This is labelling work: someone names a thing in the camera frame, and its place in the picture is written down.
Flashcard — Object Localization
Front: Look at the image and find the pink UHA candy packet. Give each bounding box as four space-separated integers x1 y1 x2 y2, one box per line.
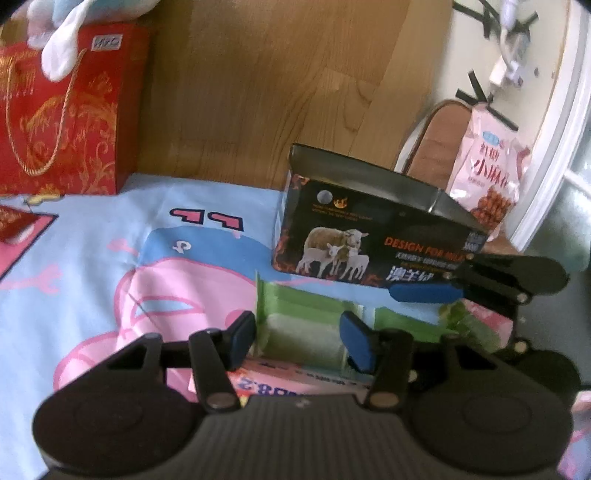
228 358 370 400

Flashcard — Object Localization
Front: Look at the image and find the light green snack packet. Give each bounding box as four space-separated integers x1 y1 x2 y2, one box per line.
252 278 365 375

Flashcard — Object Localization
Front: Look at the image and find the dark green candy packet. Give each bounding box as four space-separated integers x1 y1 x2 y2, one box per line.
439 300 502 352

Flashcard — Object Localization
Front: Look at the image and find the black open cardboard box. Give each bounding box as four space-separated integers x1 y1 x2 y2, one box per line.
271 144 488 287

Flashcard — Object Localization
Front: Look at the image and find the pink twisted snack bag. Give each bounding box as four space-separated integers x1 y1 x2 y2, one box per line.
446 104 531 240

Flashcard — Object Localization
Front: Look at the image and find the brown seat cushion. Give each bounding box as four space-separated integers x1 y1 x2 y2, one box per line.
400 100 472 190

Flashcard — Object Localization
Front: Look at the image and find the peppa pig bed sheet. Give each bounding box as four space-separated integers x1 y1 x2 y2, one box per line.
0 172 523 480

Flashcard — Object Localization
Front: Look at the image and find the yellow duck plush toy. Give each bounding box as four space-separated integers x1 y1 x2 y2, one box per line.
23 194 62 207

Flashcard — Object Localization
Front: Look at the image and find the brown wooden headboard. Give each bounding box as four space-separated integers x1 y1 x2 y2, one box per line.
137 0 453 189

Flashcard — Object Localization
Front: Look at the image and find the small red envelope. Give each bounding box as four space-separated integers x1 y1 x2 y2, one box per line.
0 206 36 242

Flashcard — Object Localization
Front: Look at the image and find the red gift bag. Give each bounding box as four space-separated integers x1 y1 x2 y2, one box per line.
1 23 150 196

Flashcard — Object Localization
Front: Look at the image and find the pink blue plush toy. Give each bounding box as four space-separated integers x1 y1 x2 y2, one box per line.
24 0 160 82

